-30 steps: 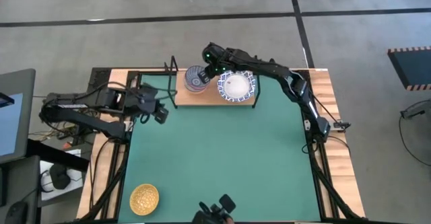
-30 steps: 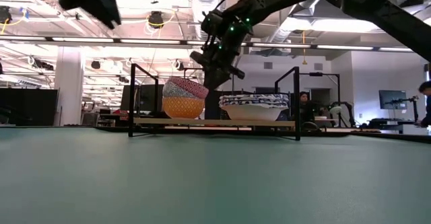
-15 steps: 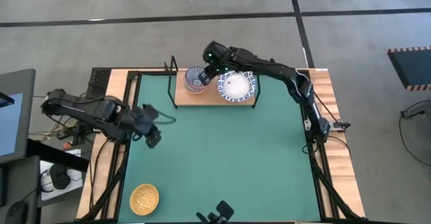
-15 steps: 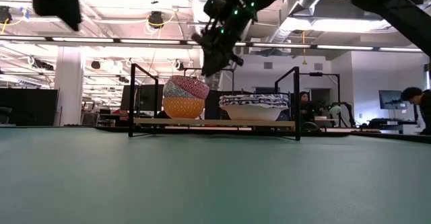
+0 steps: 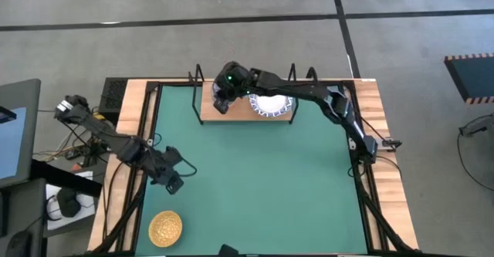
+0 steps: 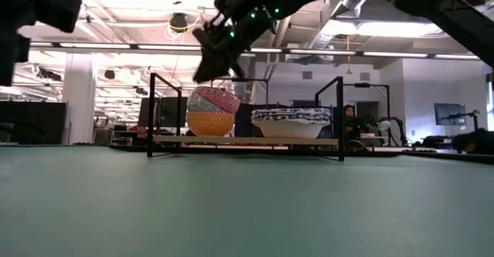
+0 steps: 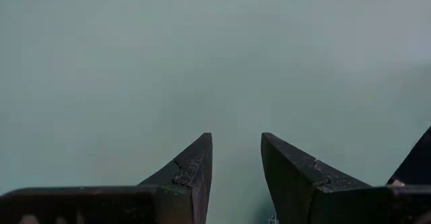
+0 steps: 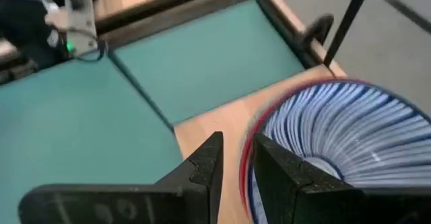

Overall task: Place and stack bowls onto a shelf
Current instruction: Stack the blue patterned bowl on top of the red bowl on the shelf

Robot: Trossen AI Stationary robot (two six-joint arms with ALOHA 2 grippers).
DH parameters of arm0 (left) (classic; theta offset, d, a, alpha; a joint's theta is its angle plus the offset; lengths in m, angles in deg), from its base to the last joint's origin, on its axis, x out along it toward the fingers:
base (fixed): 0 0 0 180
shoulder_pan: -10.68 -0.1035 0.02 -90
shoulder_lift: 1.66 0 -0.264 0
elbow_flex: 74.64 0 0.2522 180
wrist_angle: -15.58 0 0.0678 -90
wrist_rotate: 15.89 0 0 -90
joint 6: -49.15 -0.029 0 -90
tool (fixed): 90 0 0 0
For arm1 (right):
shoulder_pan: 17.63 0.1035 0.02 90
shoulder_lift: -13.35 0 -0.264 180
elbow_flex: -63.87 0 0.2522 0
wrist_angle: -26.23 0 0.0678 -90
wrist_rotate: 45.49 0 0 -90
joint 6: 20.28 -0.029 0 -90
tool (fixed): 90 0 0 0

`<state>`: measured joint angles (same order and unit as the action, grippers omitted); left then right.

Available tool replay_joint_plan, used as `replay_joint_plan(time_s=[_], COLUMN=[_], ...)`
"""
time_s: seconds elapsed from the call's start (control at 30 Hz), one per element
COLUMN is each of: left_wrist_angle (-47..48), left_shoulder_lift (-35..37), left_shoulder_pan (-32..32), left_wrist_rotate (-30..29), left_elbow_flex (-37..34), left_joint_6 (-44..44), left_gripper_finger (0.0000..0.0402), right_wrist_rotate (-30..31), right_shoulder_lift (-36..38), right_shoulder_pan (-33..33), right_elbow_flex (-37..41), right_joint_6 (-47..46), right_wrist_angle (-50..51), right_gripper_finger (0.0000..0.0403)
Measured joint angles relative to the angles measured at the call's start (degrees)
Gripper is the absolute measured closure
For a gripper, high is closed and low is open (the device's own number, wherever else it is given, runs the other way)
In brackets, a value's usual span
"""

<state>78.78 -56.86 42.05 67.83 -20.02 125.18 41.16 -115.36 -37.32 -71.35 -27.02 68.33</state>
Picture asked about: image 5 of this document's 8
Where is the black mesh box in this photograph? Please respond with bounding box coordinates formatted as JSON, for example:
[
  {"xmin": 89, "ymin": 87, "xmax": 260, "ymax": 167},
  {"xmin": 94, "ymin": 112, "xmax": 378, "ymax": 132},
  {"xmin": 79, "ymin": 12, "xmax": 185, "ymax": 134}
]
[{"xmin": 98, "ymin": 77, "xmax": 129, "ymax": 126}]

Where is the white paper sheet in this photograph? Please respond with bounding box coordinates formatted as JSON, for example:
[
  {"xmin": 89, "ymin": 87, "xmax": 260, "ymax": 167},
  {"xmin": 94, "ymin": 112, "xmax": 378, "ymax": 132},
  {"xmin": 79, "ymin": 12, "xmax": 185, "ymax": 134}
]
[{"xmin": 45, "ymin": 171, "xmax": 96, "ymax": 231}]

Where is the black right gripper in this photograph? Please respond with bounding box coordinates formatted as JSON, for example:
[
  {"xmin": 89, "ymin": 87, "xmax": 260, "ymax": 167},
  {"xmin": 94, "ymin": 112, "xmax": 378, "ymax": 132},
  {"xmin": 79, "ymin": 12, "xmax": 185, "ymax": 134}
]
[{"xmin": 212, "ymin": 60, "xmax": 250, "ymax": 115}]

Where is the dark mat with hazard stripes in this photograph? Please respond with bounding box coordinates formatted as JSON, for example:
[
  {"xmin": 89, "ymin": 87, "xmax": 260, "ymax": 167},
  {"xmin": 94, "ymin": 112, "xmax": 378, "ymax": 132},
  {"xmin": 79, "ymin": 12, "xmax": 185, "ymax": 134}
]
[{"xmin": 443, "ymin": 52, "xmax": 494, "ymax": 105}]

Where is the large blue white petal bowl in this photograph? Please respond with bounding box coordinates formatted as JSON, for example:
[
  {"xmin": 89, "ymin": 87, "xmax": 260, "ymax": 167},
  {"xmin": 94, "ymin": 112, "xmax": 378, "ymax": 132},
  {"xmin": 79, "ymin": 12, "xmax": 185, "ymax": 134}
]
[{"xmin": 248, "ymin": 93, "xmax": 294, "ymax": 118}]

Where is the green table mat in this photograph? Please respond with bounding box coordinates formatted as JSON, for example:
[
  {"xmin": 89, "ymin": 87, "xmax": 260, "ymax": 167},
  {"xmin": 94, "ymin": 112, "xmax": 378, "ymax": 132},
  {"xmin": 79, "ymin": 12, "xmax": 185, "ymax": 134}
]
[{"xmin": 134, "ymin": 85, "xmax": 368, "ymax": 256}]

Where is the black desk beam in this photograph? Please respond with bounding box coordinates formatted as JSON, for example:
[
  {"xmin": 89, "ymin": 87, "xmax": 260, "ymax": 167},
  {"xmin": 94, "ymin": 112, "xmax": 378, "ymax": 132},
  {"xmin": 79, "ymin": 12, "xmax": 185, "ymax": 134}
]
[{"xmin": 30, "ymin": 158, "xmax": 103, "ymax": 198}]

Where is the large blue screen monitor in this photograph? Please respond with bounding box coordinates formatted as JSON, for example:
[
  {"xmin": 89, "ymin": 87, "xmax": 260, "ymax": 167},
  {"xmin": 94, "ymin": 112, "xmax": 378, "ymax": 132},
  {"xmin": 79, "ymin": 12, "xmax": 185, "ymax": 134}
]
[{"xmin": 0, "ymin": 78, "xmax": 42, "ymax": 189}]

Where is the yellow bowl with blue outside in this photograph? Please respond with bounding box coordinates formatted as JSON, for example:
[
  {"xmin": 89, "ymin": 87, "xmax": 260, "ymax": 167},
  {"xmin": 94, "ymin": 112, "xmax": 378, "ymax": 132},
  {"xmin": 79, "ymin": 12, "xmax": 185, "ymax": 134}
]
[{"xmin": 147, "ymin": 210, "xmax": 184, "ymax": 249}]

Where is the black clamp bracket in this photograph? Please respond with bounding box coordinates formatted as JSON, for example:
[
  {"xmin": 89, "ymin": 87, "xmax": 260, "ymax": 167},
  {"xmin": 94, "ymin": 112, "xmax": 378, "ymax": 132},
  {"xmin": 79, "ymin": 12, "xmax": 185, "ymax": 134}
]
[{"xmin": 381, "ymin": 137, "xmax": 403, "ymax": 150}]

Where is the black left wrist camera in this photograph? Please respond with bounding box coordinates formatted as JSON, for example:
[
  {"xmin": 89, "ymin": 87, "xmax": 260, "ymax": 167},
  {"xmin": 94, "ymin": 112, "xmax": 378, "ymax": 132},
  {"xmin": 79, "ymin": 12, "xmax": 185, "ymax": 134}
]
[{"xmin": 164, "ymin": 146, "xmax": 183, "ymax": 166}]

